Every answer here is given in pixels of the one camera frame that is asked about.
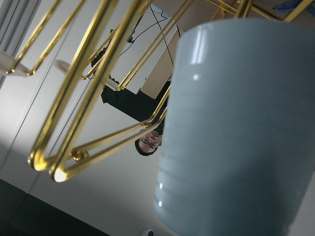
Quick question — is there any operator in black shirt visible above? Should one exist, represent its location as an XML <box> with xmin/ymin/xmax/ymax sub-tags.
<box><xmin>101</xmin><ymin>80</ymin><xmax>171</xmax><ymax>156</ymax></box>

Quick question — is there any light blue cup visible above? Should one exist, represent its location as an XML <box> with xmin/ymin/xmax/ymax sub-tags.
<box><xmin>155</xmin><ymin>19</ymin><xmax>315</xmax><ymax>236</ymax></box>

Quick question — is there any gold wire cup holder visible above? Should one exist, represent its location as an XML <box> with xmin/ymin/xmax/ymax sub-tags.
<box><xmin>0</xmin><ymin>0</ymin><xmax>315</xmax><ymax>183</ymax></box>

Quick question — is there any wooden board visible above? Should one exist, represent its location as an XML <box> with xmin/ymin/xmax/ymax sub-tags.
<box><xmin>140</xmin><ymin>29</ymin><xmax>184</xmax><ymax>99</ymax></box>

